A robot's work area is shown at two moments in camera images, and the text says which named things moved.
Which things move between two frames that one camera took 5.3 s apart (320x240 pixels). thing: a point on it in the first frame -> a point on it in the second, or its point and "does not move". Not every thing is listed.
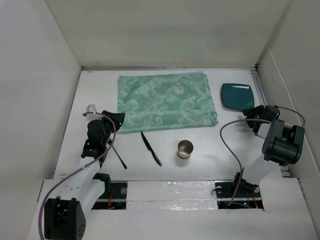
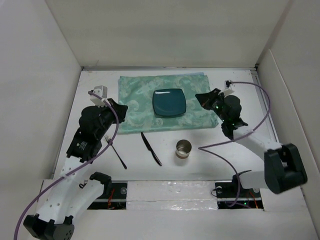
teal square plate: (239, 96) -> (169, 102)
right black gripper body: (251, 124) -> (216, 107)
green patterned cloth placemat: (152, 102) does not move
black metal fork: (110, 142) does not move
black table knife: (149, 147) does not move
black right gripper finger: (256, 112) -> (206, 99)
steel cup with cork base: (184, 149) does not move
